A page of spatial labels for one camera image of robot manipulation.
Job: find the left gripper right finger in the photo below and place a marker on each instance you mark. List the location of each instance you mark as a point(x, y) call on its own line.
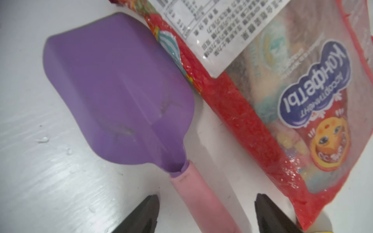
point(271, 219)

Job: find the purple shovel pink handle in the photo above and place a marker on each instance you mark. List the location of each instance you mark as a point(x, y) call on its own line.
point(132, 105)

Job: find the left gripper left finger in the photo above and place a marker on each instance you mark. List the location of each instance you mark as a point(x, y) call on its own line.
point(143, 219)

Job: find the red candy bag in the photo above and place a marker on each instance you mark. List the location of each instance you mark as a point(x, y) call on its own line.
point(292, 80)

